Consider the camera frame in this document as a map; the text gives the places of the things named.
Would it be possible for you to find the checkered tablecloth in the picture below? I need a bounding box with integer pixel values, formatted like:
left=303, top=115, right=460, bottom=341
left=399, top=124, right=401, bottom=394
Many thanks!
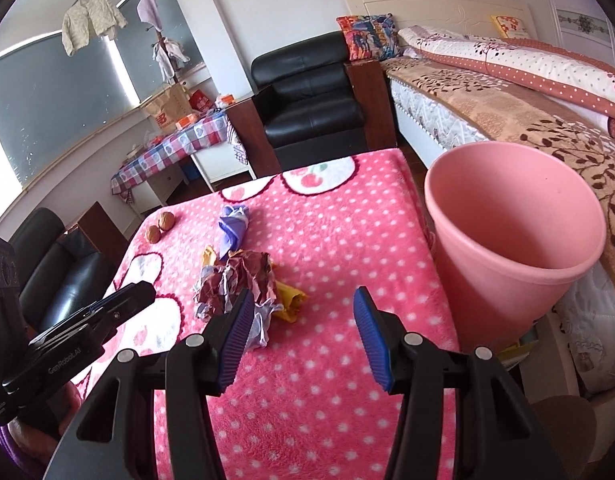
left=111, top=110, right=248, bottom=203

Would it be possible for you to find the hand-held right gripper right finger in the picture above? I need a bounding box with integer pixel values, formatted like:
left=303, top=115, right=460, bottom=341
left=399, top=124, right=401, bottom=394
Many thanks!
left=353, top=286, right=553, bottom=480

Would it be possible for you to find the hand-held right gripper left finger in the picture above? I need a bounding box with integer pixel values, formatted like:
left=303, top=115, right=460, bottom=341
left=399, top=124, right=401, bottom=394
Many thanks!
left=45, top=287, right=256, bottom=480

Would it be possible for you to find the white and pink quilt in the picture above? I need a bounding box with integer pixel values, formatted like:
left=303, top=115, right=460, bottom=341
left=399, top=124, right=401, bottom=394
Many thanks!
left=397, top=25, right=615, bottom=126

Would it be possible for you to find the maroon paper ball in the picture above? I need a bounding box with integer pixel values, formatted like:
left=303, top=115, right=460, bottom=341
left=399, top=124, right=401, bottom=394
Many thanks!
left=194, top=250, right=284, bottom=351

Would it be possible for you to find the person's left forearm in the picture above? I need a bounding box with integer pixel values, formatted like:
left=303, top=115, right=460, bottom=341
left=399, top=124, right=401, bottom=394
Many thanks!
left=0, top=417, right=26, bottom=480

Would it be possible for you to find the yellow flowered cushion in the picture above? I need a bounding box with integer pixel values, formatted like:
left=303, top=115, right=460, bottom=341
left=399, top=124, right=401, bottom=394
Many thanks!
left=490, top=15, right=531, bottom=38

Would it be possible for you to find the brown leaf pattern blanket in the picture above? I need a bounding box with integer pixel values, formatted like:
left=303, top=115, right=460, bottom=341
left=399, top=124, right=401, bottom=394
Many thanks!
left=382, top=56, right=615, bottom=291

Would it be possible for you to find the white hanging garment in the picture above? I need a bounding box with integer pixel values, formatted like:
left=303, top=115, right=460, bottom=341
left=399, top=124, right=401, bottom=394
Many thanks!
left=152, top=37, right=191, bottom=83

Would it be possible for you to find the pale pink hanging cloth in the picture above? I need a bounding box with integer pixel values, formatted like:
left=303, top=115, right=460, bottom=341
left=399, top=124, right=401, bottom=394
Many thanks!
left=136, top=0, right=163, bottom=31

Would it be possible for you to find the white wardrobe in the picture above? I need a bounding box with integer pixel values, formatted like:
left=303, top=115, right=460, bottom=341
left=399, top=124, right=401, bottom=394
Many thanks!
left=550, top=0, right=615, bottom=81

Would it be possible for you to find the black leather armchair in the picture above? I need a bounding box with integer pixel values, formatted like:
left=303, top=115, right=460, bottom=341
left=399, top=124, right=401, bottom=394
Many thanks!
left=8, top=201, right=131, bottom=333
left=226, top=31, right=399, bottom=181

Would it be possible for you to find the cream hanging jacket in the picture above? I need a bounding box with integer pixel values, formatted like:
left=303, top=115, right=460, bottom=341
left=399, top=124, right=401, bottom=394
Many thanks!
left=62, top=0, right=128, bottom=57

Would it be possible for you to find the pink polka dot blanket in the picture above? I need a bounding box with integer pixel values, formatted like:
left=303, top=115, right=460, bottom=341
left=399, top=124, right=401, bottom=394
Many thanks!
left=70, top=147, right=461, bottom=480

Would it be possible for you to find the yellow cardboard box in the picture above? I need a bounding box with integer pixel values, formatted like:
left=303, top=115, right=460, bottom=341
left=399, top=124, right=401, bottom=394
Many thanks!
left=497, top=330, right=538, bottom=366

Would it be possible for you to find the brown paper bag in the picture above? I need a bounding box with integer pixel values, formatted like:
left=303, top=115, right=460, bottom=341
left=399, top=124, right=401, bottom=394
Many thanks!
left=140, top=85, right=193, bottom=133

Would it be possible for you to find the white side table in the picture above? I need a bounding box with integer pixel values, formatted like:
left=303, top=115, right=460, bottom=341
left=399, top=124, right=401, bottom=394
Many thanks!
left=128, top=142, right=256, bottom=216

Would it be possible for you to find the yellow foam fruit net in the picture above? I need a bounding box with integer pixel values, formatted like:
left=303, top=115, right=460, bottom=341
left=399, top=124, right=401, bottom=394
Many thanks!
left=202, top=244, right=308, bottom=323

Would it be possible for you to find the pink plastic bucket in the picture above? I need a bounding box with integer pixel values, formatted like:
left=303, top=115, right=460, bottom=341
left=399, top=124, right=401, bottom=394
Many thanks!
left=424, top=141, right=608, bottom=353

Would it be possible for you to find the grey window blind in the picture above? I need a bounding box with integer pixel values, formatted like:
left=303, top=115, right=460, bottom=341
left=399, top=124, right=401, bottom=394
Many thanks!
left=0, top=35, right=136, bottom=191
left=115, top=0, right=208, bottom=106

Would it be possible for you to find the wooden coat rack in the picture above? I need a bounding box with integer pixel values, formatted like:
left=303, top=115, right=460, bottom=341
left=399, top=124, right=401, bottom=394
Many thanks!
left=138, top=0, right=191, bottom=87

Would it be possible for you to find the colourful printed cushion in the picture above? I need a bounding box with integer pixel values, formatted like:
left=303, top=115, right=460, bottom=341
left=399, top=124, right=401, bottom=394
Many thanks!
left=336, top=13, right=402, bottom=61

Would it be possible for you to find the white bed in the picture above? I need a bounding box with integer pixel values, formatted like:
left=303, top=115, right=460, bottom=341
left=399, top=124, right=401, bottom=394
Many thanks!
left=342, top=0, right=615, bottom=401

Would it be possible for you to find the blue and white wrapper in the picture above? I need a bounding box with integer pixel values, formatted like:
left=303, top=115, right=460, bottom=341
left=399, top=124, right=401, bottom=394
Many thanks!
left=218, top=205, right=252, bottom=261

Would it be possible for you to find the person's left hand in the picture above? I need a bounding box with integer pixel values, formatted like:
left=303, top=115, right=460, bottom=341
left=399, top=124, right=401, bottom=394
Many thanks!
left=8, top=382, right=83, bottom=466

